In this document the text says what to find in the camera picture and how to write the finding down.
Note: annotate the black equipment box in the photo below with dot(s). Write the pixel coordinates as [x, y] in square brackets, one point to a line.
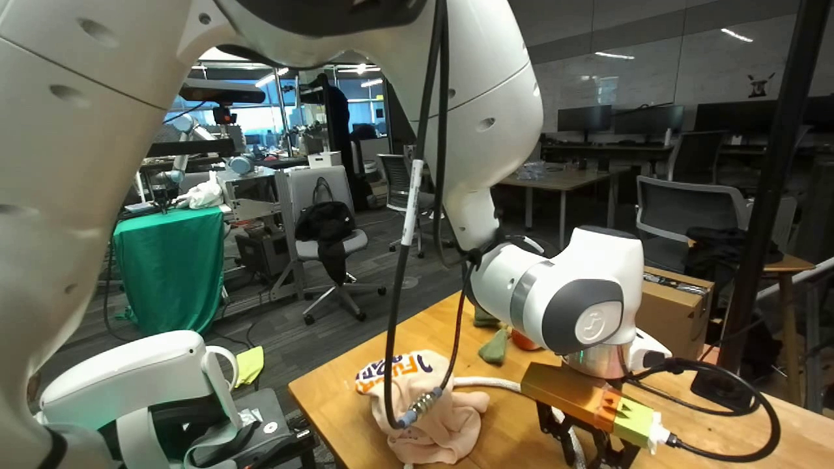
[262, 250]

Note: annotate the cream printed shirt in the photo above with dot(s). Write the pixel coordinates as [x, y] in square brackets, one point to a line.
[434, 425]

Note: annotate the wooden stool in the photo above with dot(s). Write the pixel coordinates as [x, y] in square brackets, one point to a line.
[784, 270]

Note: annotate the swivel stool with white seat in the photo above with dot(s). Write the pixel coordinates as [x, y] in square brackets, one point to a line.
[333, 262]

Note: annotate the grey mesh office chair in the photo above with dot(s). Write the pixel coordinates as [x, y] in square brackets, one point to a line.
[685, 208]

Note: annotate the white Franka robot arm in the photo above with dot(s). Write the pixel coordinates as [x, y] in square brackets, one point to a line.
[87, 173]

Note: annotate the cardboard box with black tape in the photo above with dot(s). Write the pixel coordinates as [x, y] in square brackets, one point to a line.
[679, 314]

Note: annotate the black bag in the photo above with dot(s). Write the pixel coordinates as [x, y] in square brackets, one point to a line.
[720, 249]

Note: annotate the white plastic bag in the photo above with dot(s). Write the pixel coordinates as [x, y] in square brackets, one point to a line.
[199, 193]

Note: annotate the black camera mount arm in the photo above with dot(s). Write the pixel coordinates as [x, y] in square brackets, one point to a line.
[186, 150]

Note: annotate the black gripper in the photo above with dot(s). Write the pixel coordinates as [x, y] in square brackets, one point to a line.
[551, 417]

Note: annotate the ceiling light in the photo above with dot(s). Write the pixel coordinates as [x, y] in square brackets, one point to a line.
[614, 55]
[735, 35]

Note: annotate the wooden office desk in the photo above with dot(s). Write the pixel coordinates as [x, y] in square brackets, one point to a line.
[564, 181]

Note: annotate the orange green wrist camera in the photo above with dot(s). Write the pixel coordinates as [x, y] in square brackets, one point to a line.
[581, 404]

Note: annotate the green cloth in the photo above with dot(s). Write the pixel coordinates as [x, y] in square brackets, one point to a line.
[171, 270]

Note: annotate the black office chair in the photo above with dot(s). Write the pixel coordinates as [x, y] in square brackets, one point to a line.
[694, 156]

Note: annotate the black jacket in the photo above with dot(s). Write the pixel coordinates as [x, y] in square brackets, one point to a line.
[324, 221]

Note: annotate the yellow cloth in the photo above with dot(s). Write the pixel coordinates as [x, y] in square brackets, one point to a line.
[249, 366]

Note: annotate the black computer monitor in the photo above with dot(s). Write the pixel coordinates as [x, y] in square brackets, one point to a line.
[641, 120]
[585, 120]
[733, 115]

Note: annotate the black stereo camera bar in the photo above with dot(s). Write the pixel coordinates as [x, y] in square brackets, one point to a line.
[217, 91]

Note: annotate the dark long desk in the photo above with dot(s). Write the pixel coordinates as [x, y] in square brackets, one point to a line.
[601, 150]

